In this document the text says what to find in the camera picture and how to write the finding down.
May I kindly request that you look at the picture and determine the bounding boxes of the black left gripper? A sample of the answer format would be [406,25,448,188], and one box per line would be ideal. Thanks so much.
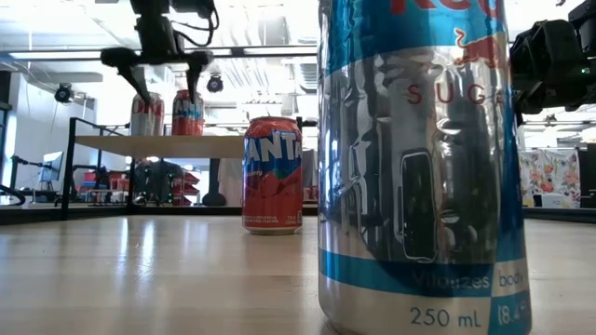
[100,13,215,107]

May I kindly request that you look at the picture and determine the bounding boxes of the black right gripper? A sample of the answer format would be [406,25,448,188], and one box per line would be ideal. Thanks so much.
[509,20,596,115]

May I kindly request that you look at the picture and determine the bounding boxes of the silver Diet Coke can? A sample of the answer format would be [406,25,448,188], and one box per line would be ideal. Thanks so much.
[129,91,166,138]

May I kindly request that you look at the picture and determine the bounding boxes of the red Fanta can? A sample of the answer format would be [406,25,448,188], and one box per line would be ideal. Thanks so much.
[171,89,206,138]
[241,115,305,236]

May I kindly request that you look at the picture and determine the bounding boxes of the blue silver Red Bull can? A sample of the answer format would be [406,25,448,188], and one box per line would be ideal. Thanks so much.
[316,0,535,335]

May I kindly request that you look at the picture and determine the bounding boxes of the floral patterned cloth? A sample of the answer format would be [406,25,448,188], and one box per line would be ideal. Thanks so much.
[519,148,582,209]

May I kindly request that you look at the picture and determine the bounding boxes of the black monitor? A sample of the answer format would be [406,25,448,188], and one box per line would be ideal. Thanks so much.
[576,143,596,209]

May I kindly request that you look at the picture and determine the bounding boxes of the red storage bins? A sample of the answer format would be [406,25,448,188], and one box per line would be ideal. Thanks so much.
[160,167,202,207]

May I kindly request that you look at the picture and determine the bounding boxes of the red crate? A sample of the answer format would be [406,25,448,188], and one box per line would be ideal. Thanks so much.
[83,170,129,190]

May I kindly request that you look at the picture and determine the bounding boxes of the white draped cloth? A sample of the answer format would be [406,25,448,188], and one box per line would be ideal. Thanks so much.
[218,157,244,207]

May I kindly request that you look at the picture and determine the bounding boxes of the grey computer monitor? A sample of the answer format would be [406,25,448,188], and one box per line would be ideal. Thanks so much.
[39,151,65,185]

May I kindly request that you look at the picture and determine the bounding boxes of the black articulated stand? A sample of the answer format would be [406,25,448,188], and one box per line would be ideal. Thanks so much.
[9,155,53,199]

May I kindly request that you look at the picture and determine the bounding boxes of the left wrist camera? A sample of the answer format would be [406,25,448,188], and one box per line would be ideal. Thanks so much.
[169,0,218,22]

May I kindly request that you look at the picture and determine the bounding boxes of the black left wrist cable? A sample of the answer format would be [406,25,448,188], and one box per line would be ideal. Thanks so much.
[171,7,221,48]

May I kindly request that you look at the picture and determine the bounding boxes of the wooden shelf black metal frame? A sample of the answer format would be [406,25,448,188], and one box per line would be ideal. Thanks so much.
[60,115,318,221]

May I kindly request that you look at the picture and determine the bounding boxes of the black horizontal frame beam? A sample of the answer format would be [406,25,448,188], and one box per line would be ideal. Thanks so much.
[0,44,318,60]

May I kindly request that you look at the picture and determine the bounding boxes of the thick black cable loop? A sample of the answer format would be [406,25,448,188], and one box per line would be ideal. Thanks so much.
[0,183,27,208]

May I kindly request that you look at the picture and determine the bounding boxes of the black aluminium frame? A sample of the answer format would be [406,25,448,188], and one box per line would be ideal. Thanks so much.
[0,204,596,228]

